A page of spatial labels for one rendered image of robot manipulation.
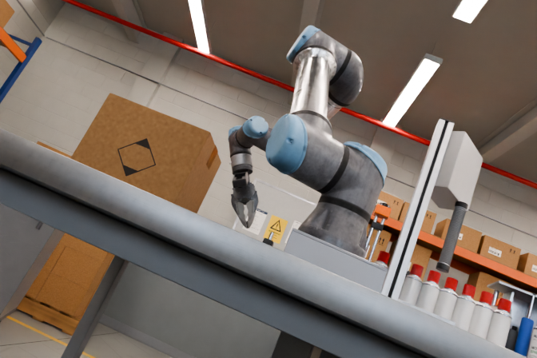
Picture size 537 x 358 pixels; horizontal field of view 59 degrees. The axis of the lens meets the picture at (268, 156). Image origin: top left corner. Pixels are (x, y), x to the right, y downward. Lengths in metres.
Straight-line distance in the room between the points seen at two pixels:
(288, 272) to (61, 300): 4.15
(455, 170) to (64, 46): 6.38
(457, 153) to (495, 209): 5.21
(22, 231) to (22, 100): 4.08
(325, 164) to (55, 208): 0.53
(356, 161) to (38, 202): 0.61
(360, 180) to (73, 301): 3.85
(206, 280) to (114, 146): 0.73
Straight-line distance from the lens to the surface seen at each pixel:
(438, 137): 1.51
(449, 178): 1.45
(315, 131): 0.98
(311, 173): 0.97
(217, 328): 5.81
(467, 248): 5.56
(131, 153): 1.25
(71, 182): 0.61
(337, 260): 0.93
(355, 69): 1.34
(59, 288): 4.65
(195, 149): 1.21
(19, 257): 3.22
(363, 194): 1.00
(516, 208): 6.81
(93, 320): 2.50
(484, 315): 1.56
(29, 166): 0.64
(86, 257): 4.61
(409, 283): 1.52
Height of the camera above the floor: 0.75
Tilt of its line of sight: 18 degrees up
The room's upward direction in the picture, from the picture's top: 24 degrees clockwise
